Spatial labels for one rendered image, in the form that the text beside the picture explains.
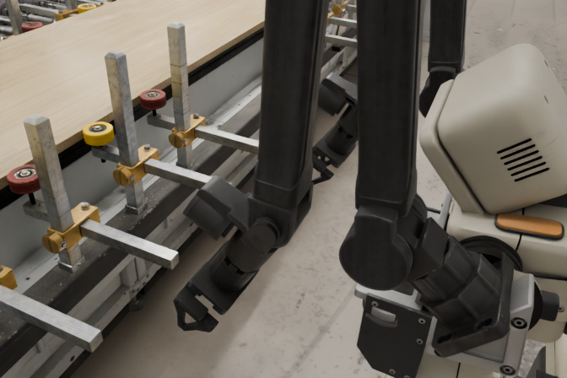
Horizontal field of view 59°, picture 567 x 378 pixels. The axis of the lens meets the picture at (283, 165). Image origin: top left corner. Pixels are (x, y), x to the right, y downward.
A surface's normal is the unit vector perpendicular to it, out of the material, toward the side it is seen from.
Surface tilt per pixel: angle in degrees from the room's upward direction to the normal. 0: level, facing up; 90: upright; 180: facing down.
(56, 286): 0
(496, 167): 90
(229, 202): 24
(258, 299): 0
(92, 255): 0
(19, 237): 90
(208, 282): 29
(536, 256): 90
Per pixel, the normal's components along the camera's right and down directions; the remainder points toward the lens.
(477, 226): -0.24, -0.59
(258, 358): 0.05, -0.84
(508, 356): -0.41, 0.48
